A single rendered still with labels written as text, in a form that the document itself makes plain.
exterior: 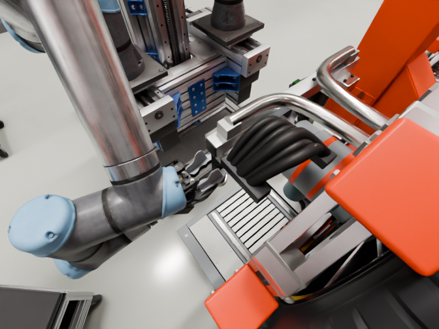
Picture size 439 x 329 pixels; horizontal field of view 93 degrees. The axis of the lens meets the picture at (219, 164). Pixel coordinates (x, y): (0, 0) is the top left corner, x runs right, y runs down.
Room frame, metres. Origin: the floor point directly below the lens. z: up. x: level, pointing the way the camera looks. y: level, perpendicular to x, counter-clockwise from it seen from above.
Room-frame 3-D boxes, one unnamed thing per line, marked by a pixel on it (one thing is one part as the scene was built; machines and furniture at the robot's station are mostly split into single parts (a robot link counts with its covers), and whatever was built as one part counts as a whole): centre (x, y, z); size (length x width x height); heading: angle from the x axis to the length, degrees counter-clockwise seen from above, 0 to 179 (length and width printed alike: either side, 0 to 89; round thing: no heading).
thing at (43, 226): (0.08, 0.21, 0.95); 0.11 x 0.08 x 0.11; 113
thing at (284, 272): (0.18, -0.28, 0.85); 0.54 x 0.07 x 0.54; 128
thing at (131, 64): (0.66, 0.34, 0.87); 0.15 x 0.15 x 0.10
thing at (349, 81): (0.45, -0.29, 0.93); 0.09 x 0.05 x 0.05; 38
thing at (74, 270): (0.08, 0.23, 0.85); 0.11 x 0.08 x 0.09; 129
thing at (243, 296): (-0.01, -0.03, 0.85); 0.09 x 0.08 x 0.07; 128
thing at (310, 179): (0.24, -0.23, 0.85); 0.21 x 0.14 x 0.14; 38
